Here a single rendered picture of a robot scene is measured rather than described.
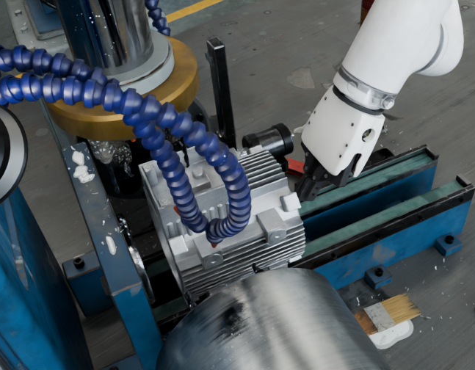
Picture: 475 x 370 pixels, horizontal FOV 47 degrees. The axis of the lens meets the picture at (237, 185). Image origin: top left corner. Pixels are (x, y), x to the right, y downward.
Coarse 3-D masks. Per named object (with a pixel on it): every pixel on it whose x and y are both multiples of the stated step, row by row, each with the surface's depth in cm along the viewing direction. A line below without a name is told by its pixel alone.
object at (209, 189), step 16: (192, 160) 84; (144, 176) 78; (160, 176) 83; (192, 176) 80; (208, 176) 82; (160, 192) 80; (208, 192) 75; (224, 192) 77; (160, 208) 74; (208, 208) 77; (224, 208) 79; (176, 224) 77
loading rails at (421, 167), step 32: (384, 160) 108; (416, 160) 109; (320, 192) 104; (352, 192) 104; (384, 192) 108; (416, 192) 113; (448, 192) 102; (320, 224) 105; (352, 224) 98; (384, 224) 96; (416, 224) 100; (448, 224) 105; (160, 256) 96; (320, 256) 93; (352, 256) 98; (384, 256) 102; (160, 288) 97; (160, 320) 87
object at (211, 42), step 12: (216, 48) 82; (216, 60) 83; (216, 72) 85; (216, 84) 87; (228, 84) 87; (216, 96) 89; (228, 96) 88; (216, 108) 92; (228, 108) 90; (228, 120) 91; (228, 132) 93; (228, 144) 95; (240, 156) 99
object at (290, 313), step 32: (224, 288) 62; (256, 288) 61; (288, 288) 62; (320, 288) 64; (192, 320) 61; (224, 320) 59; (256, 320) 58; (288, 320) 58; (320, 320) 59; (352, 320) 63; (160, 352) 64; (192, 352) 59; (224, 352) 57; (256, 352) 56; (288, 352) 55; (320, 352) 55; (352, 352) 57
